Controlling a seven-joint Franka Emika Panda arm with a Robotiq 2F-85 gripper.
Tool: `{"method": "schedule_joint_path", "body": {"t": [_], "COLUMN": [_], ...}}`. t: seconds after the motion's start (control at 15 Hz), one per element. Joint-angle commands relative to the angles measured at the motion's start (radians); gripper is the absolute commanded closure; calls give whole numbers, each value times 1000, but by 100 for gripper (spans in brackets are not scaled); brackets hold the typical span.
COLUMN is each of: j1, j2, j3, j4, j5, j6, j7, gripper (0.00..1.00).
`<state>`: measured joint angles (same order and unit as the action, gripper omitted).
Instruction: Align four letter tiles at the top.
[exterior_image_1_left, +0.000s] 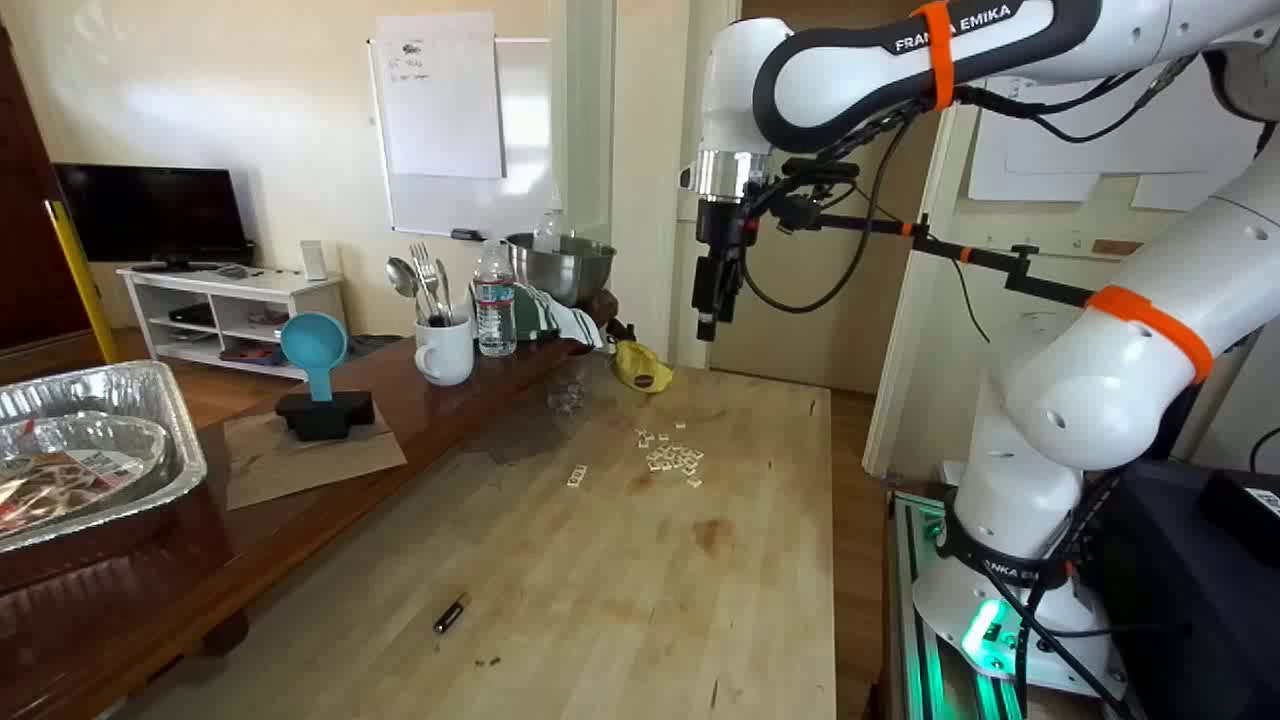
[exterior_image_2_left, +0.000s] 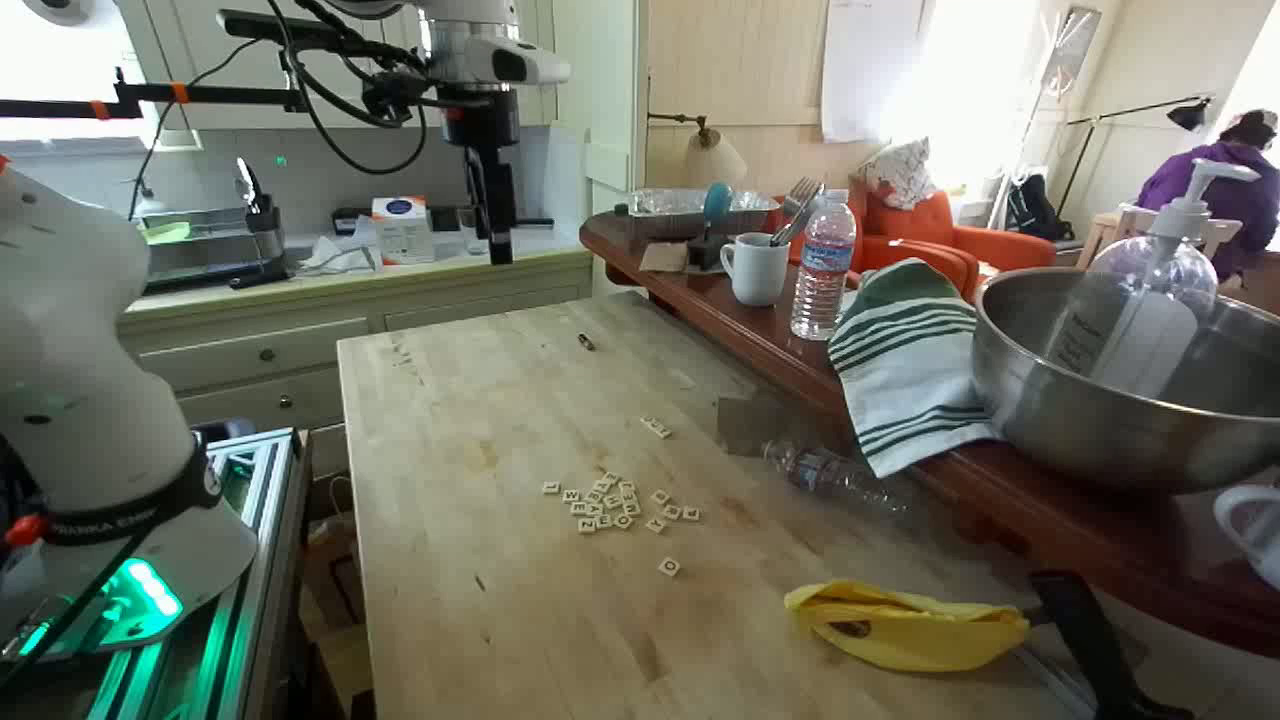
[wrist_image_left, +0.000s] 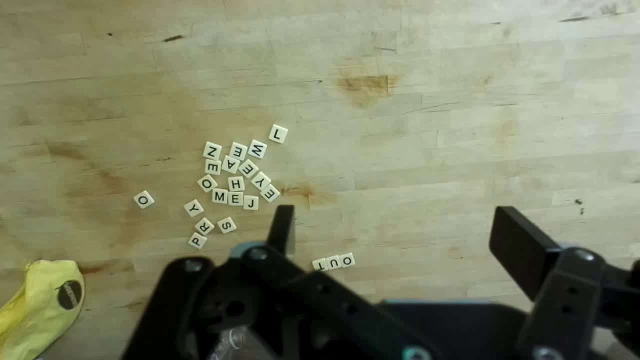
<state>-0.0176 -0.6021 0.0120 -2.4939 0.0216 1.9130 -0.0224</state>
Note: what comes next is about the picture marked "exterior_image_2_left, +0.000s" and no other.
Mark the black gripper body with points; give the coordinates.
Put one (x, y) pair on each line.
(486, 135)

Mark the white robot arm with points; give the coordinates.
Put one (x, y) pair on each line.
(138, 529)

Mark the person in purple top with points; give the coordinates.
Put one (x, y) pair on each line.
(1244, 202)

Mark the blue scoop on black stand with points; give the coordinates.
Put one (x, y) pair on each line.
(716, 207)

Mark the white ceramic mug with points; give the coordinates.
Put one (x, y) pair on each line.
(756, 266)

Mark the clear plastic water bottle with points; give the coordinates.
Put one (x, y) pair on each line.
(826, 256)

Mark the orange armchair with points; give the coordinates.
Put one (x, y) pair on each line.
(960, 253)

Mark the green striped dish towel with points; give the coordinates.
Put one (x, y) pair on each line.
(903, 354)

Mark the yellow banana toy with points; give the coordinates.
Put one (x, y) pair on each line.
(904, 635)

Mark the hand sanitizer pump bottle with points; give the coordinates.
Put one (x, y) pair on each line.
(1144, 296)

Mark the black floor lamp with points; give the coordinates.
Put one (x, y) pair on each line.
(1115, 128)

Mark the steel mixing bowl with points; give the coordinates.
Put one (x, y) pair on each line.
(1216, 422)

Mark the dark wooden side table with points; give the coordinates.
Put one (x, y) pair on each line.
(1160, 558)

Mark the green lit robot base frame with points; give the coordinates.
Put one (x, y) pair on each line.
(143, 649)

